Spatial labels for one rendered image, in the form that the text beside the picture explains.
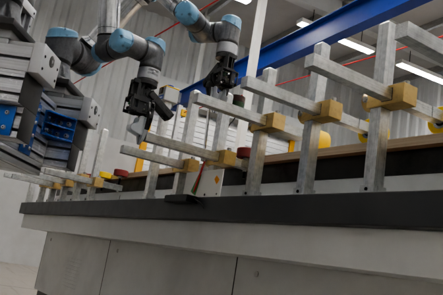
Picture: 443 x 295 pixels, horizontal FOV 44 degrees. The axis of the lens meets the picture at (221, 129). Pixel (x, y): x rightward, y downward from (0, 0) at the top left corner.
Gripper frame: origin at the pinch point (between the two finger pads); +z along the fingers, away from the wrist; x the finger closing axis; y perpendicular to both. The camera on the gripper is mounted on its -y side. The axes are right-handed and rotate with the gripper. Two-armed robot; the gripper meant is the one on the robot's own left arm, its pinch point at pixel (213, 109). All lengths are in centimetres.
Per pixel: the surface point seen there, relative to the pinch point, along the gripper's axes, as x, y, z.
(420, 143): 25, 69, 13
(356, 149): 25, 46, 12
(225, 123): 8.2, -3.6, 2.3
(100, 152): 8, -129, 3
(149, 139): -21.9, 0.1, 16.8
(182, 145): -9.7, 0.1, 15.9
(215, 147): 6.1, -4.3, 11.8
